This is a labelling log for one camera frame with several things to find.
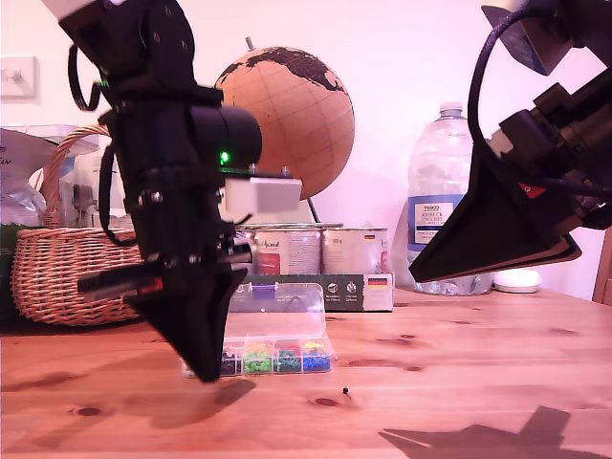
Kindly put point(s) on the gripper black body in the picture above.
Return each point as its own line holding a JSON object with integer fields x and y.
{"x": 177, "y": 215}

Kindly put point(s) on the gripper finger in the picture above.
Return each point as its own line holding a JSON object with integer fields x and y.
{"x": 497, "y": 225}
{"x": 531, "y": 264}
{"x": 225, "y": 296}
{"x": 181, "y": 315}

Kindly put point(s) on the black-headed pin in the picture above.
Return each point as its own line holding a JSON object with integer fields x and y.
{"x": 344, "y": 390}

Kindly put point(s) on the clear plastic pin organizer box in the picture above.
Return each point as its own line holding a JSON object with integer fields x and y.
{"x": 287, "y": 361}

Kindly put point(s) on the large clear water bottle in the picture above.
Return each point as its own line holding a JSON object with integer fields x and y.
{"x": 437, "y": 158}

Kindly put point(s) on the clear plastic container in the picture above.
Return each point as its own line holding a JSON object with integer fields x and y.
{"x": 81, "y": 177}

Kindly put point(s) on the cardboard tray with German flag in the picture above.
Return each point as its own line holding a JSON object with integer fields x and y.
{"x": 354, "y": 291}

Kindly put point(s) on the silver green pet food bag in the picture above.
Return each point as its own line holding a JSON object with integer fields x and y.
{"x": 16, "y": 191}

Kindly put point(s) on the cork globe on metal stand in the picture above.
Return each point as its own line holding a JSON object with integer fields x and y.
{"x": 306, "y": 110}

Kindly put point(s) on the small white round camera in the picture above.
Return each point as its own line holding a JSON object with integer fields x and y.
{"x": 516, "y": 283}

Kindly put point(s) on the gripper white camera box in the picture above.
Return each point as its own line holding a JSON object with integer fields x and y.
{"x": 268, "y": 195}

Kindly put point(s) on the gripper grey camera box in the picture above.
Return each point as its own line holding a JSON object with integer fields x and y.
{"x": 531, "y": 43}

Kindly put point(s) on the white wall light switch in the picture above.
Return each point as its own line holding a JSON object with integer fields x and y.
{"x": 19, "y": 76}

